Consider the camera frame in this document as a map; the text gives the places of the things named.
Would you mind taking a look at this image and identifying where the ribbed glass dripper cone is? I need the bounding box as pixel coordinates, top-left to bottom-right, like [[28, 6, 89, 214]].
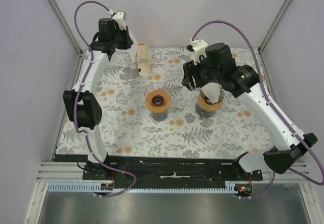
[[200, 87, 224, 102]]

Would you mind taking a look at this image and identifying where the white cable duct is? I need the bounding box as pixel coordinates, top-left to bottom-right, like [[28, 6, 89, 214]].
[[47, 182, 239, 194]]

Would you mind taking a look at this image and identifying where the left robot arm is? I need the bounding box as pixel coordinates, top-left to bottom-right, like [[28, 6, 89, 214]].
[[63, 18, 134, 180]]

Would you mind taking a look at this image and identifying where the glass coffee server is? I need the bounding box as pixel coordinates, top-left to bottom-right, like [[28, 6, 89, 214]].
[[195, 106, 216, 120]]

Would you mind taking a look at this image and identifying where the white paper coffee filter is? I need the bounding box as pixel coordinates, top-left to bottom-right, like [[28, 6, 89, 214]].
[[201, 83, 221, 104]]

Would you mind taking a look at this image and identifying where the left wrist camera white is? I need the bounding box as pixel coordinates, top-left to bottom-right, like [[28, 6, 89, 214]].
[[108, 10, 126, 30]]

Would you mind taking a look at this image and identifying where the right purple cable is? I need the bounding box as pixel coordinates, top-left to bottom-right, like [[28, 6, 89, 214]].
[[192, 20, 324, 200]]

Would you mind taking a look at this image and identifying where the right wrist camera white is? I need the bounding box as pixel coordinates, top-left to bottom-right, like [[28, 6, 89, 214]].
[[187, 39, 208, 65]]

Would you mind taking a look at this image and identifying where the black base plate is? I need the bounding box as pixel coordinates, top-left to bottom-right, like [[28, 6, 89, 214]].
[[54, 155, 263, 183]]

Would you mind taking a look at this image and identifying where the glass carafe brown band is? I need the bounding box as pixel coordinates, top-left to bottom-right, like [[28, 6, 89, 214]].
[[151, 111, 168, 122]]

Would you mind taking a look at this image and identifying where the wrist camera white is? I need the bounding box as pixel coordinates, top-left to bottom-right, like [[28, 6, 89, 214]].
[[187, 39, 208, 65], [108, 10, 126, 30]]

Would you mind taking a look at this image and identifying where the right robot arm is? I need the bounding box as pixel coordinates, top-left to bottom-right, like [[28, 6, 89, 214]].
[[182, 40, 317, 180]]

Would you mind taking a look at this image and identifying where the aluminium frame rail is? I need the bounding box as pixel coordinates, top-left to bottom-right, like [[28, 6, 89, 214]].
[[47, 0, 83, 56]]

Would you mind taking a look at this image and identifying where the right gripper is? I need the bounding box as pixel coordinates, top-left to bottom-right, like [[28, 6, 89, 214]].
[[182, 53, 222, 91]]

